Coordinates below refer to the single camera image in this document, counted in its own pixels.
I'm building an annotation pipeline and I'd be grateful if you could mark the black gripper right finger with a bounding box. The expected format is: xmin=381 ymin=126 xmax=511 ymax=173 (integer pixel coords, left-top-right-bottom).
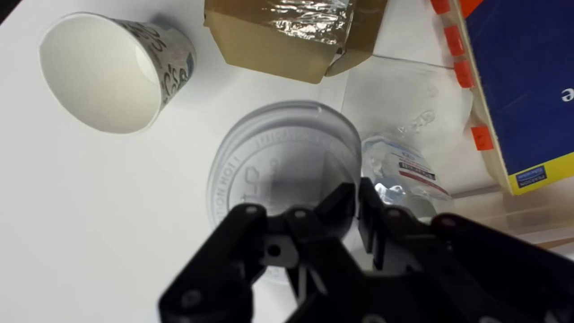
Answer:
xmin=358 ymin=178 xmax=441 ymax=273

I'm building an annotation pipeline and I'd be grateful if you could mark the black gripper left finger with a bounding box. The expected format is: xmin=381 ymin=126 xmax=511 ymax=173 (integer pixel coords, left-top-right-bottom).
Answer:
xmin=261 ymin=183 xmax=356 ymax=271

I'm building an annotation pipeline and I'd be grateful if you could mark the clear plastic food container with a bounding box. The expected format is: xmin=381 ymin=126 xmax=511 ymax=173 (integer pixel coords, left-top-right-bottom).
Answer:
xmin=342 ymin=58 xmax=574 ymax=248

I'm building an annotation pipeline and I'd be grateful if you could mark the blue hardcover book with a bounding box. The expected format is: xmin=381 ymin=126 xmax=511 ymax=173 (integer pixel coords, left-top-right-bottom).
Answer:
xmin=460 ymin=0 xmax=574 ymax=196

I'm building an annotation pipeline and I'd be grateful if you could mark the white plastic cup lid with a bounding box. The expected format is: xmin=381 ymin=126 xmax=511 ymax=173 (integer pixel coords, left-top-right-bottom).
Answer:
xmin=207 ymin=101 xmax=362 ymax=225

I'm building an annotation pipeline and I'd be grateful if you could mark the right patterned paper cup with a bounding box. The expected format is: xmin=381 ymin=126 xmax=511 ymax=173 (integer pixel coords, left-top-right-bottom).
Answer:
xmin=39 ymin=13 xmax=195 ymax=133

